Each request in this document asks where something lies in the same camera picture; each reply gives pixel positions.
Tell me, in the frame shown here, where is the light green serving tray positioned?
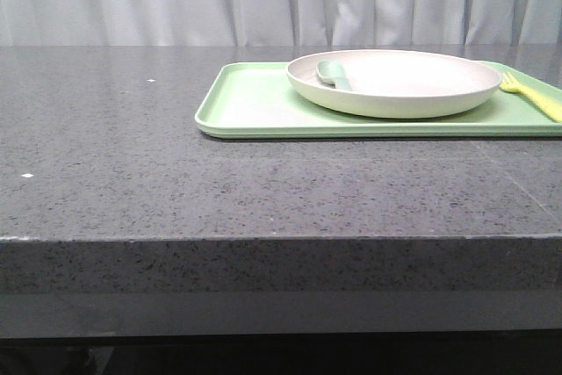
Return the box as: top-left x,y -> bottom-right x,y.
195,62 -> 561,139

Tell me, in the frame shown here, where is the yellow plastic fork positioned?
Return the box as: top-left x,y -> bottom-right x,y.
500,73 -> 561,123

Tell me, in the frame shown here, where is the pale green spoon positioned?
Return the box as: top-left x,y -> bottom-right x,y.
316,60 -> 352,91

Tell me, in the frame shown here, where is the white round plate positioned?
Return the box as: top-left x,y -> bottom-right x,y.
286,49 -> 502,119

